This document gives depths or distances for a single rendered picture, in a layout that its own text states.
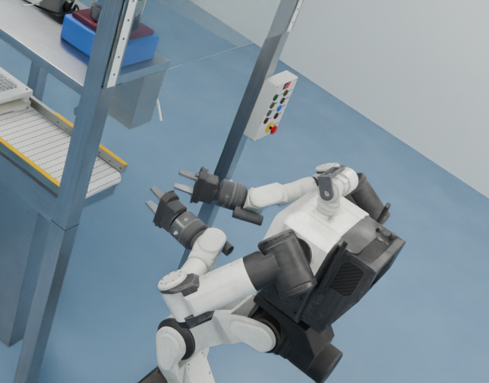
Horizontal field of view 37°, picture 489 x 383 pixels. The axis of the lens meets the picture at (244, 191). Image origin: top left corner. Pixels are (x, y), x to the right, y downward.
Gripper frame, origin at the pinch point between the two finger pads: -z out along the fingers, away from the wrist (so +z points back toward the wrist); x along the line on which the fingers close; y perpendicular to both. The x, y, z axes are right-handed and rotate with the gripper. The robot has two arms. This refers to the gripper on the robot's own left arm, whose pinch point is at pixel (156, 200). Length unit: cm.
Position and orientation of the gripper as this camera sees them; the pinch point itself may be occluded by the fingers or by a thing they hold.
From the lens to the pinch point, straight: 213.8
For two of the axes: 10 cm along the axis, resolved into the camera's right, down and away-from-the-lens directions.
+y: 6.4, -2.4, 7.3
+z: 6.9, 5.8, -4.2
